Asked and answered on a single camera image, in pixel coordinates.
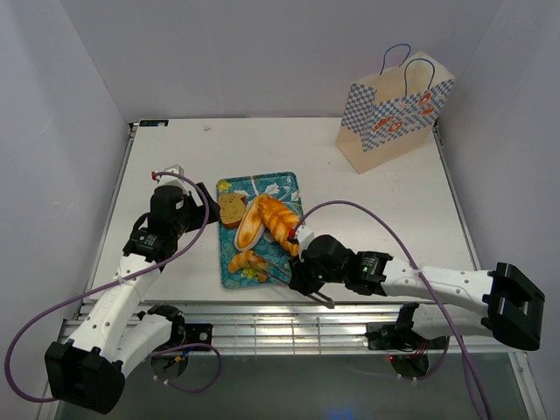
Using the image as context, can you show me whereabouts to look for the metal tongs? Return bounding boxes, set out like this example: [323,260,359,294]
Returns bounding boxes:
[249,258,335,309]

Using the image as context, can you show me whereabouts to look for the small orange croissant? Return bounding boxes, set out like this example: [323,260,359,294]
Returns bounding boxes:
[227,250,268,283]

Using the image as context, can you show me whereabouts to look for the large braided orange bread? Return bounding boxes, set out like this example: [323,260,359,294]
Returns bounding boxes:
[257,194,299,256]

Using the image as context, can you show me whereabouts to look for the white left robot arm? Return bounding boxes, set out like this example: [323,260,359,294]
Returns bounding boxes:
[45,172,219,414]

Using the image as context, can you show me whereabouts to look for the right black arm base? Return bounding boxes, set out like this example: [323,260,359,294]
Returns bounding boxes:
[365,303,447,353]

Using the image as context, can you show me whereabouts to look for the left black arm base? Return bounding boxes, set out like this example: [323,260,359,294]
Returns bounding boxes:
[147,304,214,351]

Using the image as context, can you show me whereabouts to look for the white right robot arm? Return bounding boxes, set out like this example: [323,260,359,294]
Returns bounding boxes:
[288,227,545,351]

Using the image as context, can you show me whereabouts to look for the brown bread slice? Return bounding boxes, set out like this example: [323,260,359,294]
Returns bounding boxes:
[218,192,246,229]

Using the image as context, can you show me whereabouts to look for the checkered paper bag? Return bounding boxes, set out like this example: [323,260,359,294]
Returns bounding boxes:
[335,43,455,173]

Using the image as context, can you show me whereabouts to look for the white-edged hot dog bun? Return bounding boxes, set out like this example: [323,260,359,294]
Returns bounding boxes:
[234,194,265,252]

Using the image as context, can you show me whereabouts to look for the teal floral tray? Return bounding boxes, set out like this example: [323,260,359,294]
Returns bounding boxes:
[216,171,303,291]

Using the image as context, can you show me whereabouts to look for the blue label sticker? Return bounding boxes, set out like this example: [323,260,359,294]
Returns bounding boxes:
[138,120,169,127]

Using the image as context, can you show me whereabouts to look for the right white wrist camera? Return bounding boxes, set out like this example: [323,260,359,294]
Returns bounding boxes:
[287,225,315,252]

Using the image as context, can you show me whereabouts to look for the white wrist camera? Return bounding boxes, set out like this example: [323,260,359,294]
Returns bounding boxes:
[152,164,185,190]
[287,225,315,252]

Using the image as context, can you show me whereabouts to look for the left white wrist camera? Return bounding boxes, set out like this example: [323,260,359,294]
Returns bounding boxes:
[152,164,185,190]

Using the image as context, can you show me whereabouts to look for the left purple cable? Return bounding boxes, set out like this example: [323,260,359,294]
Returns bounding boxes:
[3,172,223,403]

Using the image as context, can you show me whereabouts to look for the aluminium table frame rail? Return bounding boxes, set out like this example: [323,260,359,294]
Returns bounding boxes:
[52,301,526,358]

